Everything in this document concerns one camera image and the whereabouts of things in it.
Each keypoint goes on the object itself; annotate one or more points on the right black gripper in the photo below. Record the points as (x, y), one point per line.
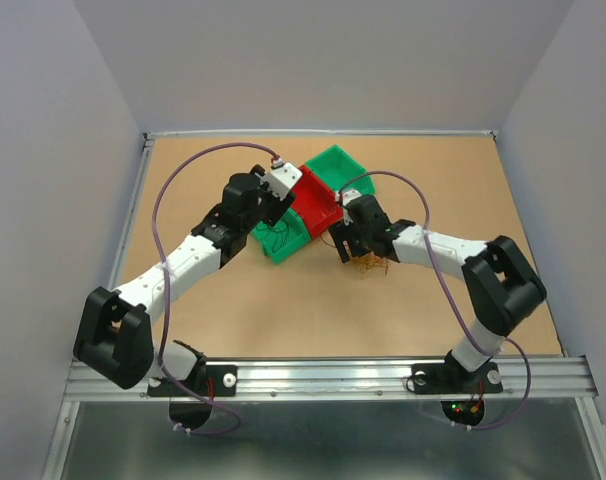
(341, 232)

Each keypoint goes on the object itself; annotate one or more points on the green plastic bin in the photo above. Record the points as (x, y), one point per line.
(281, 241)
(334, 167)

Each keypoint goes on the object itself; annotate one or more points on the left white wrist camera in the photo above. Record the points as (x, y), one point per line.
(281, 178)

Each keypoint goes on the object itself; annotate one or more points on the far green plastic bin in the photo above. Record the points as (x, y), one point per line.
(334, 167)

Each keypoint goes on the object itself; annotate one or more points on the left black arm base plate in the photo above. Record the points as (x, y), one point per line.
(212, 381)

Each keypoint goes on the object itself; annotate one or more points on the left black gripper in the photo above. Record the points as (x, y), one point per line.
(278, 207)

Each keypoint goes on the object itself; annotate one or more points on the aluminium table edge frame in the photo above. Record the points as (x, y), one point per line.
(456, 175)

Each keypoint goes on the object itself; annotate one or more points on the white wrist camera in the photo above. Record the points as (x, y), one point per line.
(343, 198)
(281, 178)

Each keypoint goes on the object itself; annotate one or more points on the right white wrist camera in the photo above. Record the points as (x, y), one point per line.
(343, 198)

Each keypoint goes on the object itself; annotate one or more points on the aluminium front rail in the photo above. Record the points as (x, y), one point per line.
(378, 379)

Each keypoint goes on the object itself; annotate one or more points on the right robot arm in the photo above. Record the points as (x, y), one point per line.
(502, 286)

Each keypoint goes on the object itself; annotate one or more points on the near green plastic bin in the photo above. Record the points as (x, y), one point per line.
(281, 241)

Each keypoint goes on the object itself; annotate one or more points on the red plastic bin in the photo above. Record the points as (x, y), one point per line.
(315, 203)

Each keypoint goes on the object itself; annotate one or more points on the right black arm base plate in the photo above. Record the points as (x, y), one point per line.
(436, 378)

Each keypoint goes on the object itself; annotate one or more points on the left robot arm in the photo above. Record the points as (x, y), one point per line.
(115, 332)

